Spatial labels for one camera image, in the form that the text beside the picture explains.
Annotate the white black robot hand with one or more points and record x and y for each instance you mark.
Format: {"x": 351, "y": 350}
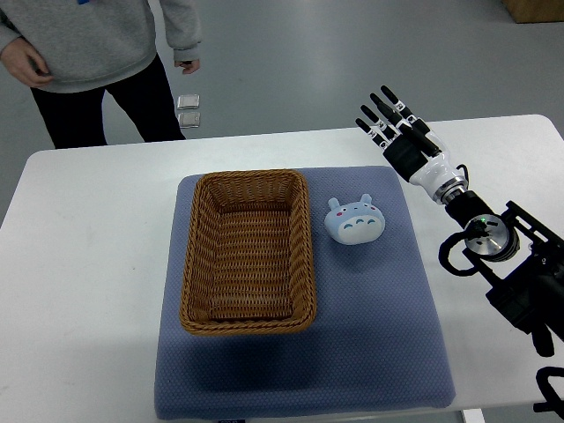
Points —
{"x": 415, "y": 153}

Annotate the blue plush toy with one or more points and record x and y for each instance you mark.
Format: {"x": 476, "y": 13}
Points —
{"x": 354, "y": 223}

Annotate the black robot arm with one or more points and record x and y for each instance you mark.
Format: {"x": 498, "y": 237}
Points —
{"x": 487, "y": 197}

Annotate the brown wicker basket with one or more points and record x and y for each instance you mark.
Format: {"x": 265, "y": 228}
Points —
{"x": 249, "y": 266}

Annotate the person's left hand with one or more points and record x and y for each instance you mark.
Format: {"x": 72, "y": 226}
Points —
{"x": 188, "y": 67}

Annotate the person's right hand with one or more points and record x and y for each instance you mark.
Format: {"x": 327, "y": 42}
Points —
{"x": 25, "y": 64}

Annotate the cardboard box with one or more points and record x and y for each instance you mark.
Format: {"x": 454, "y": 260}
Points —
{"x": 535, "y": 11}

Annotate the lower metal floor plate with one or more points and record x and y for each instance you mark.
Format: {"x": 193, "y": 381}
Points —
{"x": 188, "y": 120}

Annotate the metal floor plate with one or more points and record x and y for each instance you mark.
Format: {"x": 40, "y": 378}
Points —
{"x": 188, "y": 101}
{"x": 188, "y": 120}

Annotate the upper metal floor plate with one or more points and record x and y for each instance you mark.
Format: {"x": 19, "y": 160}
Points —
{"x": 188, "y": 101}

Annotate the blue padded mat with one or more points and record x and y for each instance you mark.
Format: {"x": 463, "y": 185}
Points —
{"x": 375, "y": 345}

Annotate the person in grey sweater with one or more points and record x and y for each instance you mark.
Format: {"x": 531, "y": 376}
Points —
{"x": 94, "y": 48}

